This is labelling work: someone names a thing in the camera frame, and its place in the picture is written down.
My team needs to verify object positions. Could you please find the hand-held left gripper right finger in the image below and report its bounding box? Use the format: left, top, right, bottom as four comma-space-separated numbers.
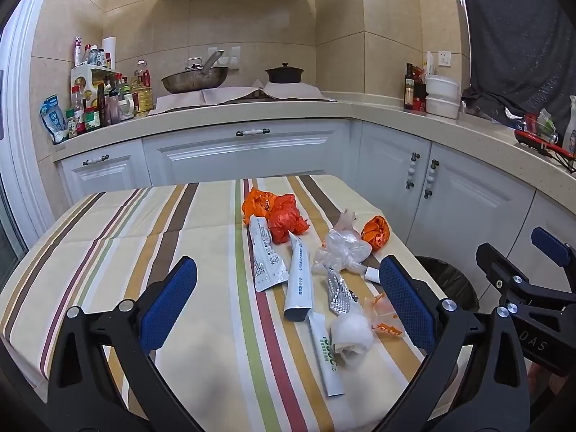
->
373, 254, 532, 432

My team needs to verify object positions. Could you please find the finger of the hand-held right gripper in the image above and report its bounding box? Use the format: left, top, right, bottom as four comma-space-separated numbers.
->
531, 227, 576, 268
476, 242, 529, 307

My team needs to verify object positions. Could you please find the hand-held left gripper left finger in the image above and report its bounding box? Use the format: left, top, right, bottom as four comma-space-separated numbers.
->
47, 256, 203, 432

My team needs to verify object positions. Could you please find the clear wrapper with orange print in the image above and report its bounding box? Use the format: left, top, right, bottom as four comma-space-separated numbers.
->
366, 292, 402, 337

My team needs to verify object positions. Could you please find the bin with black liner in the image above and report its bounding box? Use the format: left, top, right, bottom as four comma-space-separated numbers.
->
413, 256, 481, 397

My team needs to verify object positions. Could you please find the white foam wrap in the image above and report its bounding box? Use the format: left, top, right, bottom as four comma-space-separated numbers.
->
330, 310, 375, 367

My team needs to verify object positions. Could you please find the silver blister pack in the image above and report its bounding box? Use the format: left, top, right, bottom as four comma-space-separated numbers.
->
325, 266, 358, 316

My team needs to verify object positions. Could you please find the clear plastic bag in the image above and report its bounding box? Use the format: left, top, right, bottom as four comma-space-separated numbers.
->
312, 209, 373, 275

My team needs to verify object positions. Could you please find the white tube with green print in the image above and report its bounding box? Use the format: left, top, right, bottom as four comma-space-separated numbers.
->
307, 312, 347, 397

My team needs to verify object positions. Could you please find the white printed pouch packet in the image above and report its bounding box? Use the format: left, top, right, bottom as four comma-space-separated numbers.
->
247, 216, 289, 292

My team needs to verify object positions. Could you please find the white toothpaste tube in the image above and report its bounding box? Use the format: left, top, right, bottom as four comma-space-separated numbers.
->
283, 233, 312, 322

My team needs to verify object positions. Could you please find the striped tablecloth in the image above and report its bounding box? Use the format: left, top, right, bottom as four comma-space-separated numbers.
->
0, 175, 473, 432

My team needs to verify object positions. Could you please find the small orange plastic bag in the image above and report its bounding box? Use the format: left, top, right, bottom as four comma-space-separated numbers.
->
361, 216, 391, 251

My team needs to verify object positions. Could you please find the red plastic tray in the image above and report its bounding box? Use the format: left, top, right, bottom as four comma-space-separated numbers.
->
514, 114, 576, 160

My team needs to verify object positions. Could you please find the white spray bottle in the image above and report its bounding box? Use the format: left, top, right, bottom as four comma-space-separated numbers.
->
562, 95, 576, 154

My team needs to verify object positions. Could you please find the green printed plastic wrapper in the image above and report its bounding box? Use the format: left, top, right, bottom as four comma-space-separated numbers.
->
535, 109, 559, 142

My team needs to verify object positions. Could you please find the orange crumpled plastic bag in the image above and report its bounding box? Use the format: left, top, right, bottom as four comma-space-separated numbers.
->
242, 188, 280, 226

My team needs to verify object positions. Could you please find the red-orange crumpled plastic bag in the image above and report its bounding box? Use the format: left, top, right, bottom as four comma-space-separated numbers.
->
265, 193, 311, 244

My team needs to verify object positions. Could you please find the white kitchen cabinet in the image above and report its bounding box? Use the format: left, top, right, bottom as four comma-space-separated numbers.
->
56, 117, 576, 307

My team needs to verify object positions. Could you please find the red food package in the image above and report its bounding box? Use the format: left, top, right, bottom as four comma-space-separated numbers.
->
411, 65, 427, 112

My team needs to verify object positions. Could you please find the dark glass oil bottle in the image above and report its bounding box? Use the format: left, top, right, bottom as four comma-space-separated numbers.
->
404, 63, 415, 110

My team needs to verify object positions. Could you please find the cluster of condiment bottles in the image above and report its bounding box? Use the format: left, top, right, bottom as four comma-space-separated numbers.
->
65, 36, 136, 139

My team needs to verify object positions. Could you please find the large yellow oil bottle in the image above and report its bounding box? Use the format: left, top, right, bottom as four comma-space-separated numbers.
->
132, 59, 154, 118

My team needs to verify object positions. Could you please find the beige stove cover cloth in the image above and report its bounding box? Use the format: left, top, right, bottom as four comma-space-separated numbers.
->
148, 80, 336, 115

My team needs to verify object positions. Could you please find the blue and white pouch bag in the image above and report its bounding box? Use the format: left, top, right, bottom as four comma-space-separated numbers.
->
40, 95, 68, 145

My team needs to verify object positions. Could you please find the steel wok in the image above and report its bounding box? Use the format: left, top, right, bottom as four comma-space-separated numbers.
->
161, 49, 230, 94

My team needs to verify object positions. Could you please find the white shelf rack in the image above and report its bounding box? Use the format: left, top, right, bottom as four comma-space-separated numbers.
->
71, 67, 136, 122

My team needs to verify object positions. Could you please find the black lidded pot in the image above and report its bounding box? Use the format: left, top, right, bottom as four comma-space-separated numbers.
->
265, 63, 304, 84

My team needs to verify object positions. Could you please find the white paper towel roll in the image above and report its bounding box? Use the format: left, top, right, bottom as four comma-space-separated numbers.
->
102, 37, 118, 70

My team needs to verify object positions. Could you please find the white door frame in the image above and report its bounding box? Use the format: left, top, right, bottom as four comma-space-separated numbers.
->
0, 0, 59, 244

